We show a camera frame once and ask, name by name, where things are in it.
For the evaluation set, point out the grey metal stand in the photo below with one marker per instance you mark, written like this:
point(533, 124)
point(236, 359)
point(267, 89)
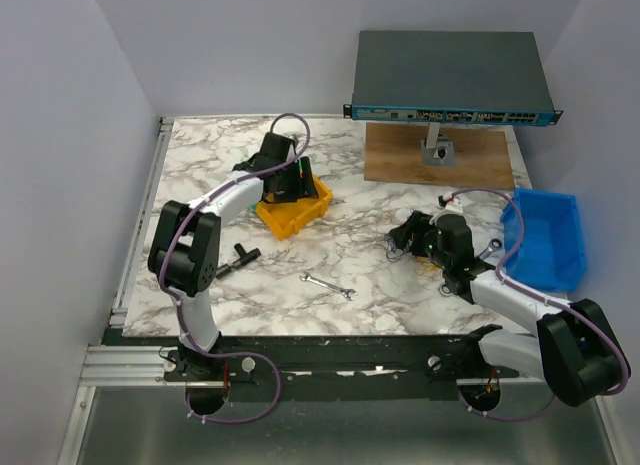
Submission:
point(437, 150)

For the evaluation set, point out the yellow plastic bin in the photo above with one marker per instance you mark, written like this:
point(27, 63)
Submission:
point(287, 219)

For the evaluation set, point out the silver open-end wrench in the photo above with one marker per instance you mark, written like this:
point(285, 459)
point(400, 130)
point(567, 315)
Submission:
point(348, 294)

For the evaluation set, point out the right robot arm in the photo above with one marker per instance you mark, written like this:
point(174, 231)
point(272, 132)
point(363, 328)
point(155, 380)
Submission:
point(569, 345)

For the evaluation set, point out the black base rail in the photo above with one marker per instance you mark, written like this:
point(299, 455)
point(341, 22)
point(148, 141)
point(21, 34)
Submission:
point(301, 368)

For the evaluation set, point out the wooden board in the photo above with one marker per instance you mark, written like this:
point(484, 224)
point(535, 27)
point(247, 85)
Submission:
point(393, 155)

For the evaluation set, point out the black socket T-handle tool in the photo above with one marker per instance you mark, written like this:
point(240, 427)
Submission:
point(244, 258)

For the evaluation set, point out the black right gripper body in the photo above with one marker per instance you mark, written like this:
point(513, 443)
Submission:
point(426, 241)

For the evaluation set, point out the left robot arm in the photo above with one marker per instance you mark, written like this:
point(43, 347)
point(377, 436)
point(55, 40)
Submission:
point(184, 254)

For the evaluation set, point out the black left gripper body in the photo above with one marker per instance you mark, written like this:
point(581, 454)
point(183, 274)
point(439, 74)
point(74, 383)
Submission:
point(292, 187)

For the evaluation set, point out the blue plastic bin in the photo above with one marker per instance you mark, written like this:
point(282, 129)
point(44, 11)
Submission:
point(551, 257)

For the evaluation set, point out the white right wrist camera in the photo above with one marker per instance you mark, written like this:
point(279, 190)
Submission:
point(450, 204)

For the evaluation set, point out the network switch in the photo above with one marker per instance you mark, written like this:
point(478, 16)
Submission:
point(451, 77)

